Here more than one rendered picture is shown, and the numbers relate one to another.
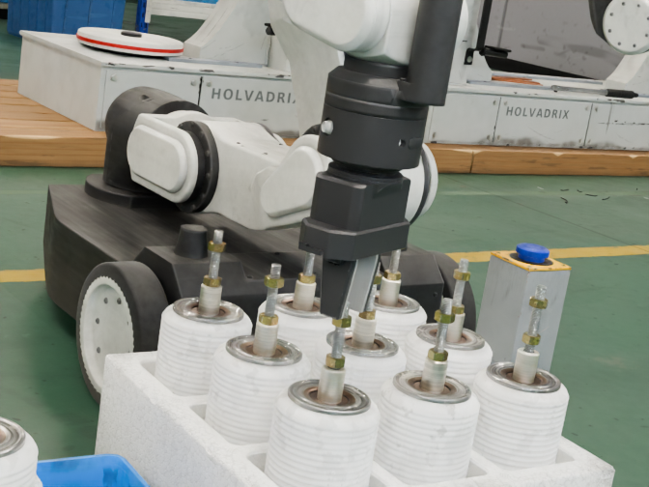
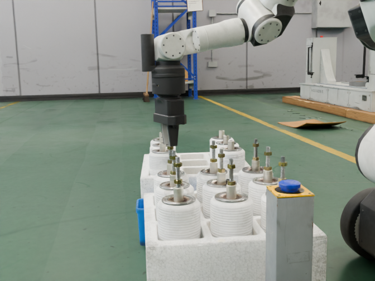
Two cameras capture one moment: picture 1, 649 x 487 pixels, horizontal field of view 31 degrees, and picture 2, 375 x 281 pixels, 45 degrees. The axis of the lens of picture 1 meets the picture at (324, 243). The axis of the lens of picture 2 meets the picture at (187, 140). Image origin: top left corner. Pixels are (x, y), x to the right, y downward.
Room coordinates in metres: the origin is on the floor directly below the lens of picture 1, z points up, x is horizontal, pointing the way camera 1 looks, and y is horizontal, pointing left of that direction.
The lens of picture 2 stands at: (1.62, -1.04, 0.55)
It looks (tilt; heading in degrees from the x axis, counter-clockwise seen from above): 10 degrees down; 119
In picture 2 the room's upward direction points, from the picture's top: 1 degrees counter-clockwise
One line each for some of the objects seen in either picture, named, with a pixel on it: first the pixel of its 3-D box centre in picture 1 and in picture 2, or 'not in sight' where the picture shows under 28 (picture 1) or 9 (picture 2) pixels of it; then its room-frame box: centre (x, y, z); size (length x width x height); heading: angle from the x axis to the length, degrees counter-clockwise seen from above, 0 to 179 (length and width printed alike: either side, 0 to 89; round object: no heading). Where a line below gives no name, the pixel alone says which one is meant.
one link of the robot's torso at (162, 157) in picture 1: (210, 159); not in sight; (1.88, 0.20, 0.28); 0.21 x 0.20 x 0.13; 37
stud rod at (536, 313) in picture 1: (534, 322); (178, 173); (1.14, -0.22, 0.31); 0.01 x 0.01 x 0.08
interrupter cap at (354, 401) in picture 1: (328, 398); (171, 174); (1.00, -0.03, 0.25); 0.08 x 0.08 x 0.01
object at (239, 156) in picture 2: not in sight; (231, 174); (1.01, 0.36, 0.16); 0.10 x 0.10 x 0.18
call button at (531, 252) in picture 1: (531, 254); (289, 187); (1.39, -0.25, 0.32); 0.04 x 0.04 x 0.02
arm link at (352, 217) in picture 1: (361, 178); (169, 100); (1.00, -0.02, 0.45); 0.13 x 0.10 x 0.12; 148
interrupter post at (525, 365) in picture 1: (525, 366); (178, 194); (1.14, -0.22, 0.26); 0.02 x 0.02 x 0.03
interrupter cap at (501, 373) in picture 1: (522, 378); (178, 199); (1.14, -0.22, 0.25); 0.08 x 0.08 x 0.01
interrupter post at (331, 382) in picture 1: (331, 385); (171, 169); (1.00, -0.03, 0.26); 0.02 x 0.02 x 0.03
